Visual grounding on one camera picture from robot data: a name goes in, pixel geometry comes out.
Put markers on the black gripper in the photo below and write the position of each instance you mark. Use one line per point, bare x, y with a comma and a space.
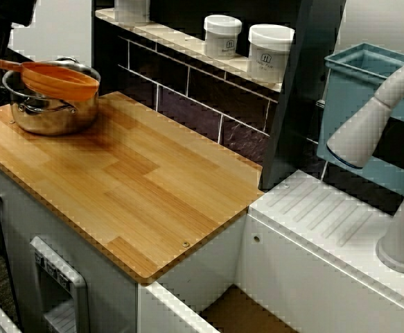
14, 12

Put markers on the orange plastic toy pan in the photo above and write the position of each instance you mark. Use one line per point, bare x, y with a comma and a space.
56, 81

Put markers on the stainless steel pot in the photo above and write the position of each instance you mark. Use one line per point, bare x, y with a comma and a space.
56, 118

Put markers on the plain white plastic container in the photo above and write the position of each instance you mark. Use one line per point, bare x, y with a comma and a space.
132, 12

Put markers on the white kitchen cabinet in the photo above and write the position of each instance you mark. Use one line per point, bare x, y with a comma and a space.
21, 215

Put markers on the beige shelf ledge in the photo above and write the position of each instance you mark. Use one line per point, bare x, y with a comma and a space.
174, 36

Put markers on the small white labelled jar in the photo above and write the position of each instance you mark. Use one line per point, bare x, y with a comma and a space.
222, 34

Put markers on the gray dispenser panel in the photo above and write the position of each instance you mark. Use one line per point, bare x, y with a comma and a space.
82, 295

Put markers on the large white labelled jar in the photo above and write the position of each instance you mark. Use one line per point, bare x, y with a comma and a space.
271, 52

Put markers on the dark gray upright panel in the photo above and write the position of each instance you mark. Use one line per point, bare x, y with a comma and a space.
291, 121

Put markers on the white sink unit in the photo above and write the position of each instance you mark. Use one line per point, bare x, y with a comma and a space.
309, 208

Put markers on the blue plastic bin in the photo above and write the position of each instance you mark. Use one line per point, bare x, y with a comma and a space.
347, 104

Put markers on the gray toy faucet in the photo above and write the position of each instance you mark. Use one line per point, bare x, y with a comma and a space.
361, 135

